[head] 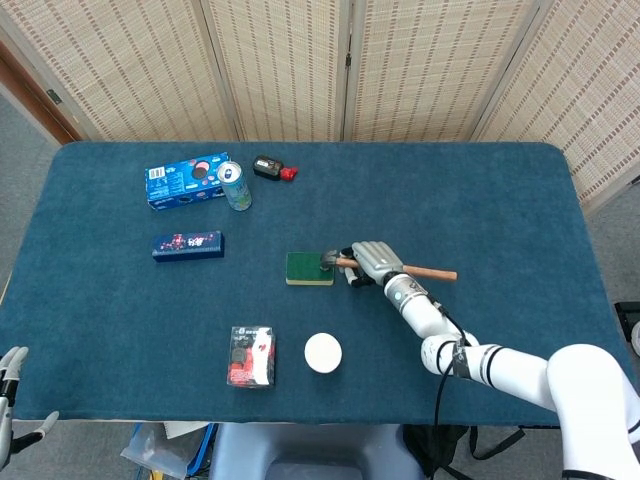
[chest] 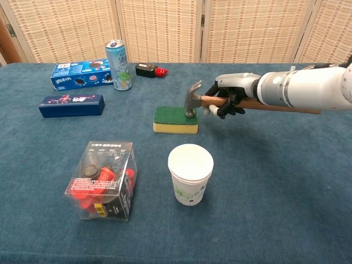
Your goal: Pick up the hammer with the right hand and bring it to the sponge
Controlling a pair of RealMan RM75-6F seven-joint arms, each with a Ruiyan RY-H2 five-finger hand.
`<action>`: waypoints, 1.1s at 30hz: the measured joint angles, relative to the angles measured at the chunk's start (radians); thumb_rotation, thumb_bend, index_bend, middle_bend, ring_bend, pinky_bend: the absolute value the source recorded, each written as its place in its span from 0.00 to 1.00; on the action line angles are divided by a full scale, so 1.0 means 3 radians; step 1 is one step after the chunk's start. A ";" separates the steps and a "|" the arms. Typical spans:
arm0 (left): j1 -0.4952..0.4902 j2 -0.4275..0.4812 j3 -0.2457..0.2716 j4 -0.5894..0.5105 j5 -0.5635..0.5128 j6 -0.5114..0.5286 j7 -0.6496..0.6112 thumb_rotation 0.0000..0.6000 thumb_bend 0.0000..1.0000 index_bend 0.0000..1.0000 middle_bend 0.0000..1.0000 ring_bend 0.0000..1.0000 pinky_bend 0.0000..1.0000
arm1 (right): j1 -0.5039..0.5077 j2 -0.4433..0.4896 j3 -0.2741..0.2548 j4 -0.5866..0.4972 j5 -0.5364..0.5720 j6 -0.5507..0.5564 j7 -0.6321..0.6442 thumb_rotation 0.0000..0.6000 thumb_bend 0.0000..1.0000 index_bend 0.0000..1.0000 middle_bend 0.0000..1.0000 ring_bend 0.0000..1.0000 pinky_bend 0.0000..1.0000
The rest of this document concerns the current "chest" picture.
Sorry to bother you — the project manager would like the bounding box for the wooden handled claw hammer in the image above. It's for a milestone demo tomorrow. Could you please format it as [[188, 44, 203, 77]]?
[[184, 80, 322, 119]]

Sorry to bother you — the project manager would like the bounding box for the light blue drink can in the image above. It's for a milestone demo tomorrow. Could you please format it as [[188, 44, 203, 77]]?
[[105, 39, 133, 91]]

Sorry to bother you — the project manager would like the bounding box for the dark blue floral box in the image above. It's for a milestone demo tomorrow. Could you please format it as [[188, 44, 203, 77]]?
[[38, 93, 106, 119]]

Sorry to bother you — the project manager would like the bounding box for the clear box of red capsules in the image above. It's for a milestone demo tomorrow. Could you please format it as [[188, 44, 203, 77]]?
[[64, 141, 138, 221]]

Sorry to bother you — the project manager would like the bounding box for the white paper cup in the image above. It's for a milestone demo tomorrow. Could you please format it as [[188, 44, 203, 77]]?
[[168, 143, 215, 206]]

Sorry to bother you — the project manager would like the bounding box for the green and yellow sponge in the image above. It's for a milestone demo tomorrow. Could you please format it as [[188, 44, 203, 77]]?
[[152, 106, 200, 135]]

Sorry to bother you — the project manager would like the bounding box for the black and red small device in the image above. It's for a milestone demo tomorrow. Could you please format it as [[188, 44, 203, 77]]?
[[135, 63, 169, 79]]

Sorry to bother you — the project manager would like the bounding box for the blue cookie box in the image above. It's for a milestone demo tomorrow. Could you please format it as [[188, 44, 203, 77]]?
[[50, 59, 114, 91]]

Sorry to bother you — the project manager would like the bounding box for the woven folding screen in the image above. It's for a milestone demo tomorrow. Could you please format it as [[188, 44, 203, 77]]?
[[0, 0, 352, 67]]

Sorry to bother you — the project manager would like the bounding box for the blue tablecloth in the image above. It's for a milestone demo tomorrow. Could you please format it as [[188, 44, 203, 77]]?
[[0, 62, 352, 264]]

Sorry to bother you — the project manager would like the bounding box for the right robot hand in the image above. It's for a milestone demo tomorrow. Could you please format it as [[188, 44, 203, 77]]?
[[203, 72, 261, 120]]

